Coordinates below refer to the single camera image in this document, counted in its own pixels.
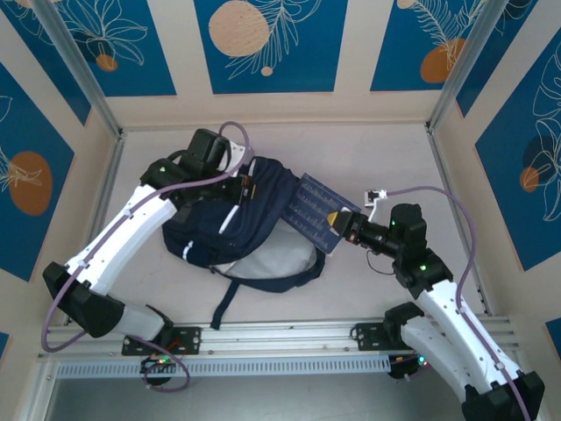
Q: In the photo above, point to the navy blue backpack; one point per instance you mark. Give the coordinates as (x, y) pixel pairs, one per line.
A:
(263, 193)

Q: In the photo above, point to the dark blue notebook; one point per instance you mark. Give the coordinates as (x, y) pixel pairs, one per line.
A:
(311, 210)

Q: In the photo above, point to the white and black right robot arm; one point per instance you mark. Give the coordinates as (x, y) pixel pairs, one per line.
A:
(447, 307)

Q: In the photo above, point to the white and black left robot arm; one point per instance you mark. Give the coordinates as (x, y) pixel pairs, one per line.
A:
(118, 237)

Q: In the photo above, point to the small circuit board with LED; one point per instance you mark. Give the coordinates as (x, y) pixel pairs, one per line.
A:
(421, 362)
(160, 363)

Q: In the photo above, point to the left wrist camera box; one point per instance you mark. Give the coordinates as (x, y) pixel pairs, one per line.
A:
(239, 155)

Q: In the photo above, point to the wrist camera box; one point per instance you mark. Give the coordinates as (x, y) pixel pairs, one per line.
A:
(239, 155)
(370, 199)

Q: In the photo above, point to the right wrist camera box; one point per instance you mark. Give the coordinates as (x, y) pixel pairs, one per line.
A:
(370, 199)

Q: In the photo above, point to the aluminium side rail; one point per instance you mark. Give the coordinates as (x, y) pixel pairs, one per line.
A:
(443, 175)
(109, 175)

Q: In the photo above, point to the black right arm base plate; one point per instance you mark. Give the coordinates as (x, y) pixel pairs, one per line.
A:
(368, 337)

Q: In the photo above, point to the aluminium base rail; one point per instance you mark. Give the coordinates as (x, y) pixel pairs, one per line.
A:
(280, 337)

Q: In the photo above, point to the aluminium frame post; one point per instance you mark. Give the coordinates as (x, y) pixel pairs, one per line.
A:
(466, 66)
(80, 66)

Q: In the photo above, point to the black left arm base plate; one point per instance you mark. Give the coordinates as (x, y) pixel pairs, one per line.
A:
(188, 340)

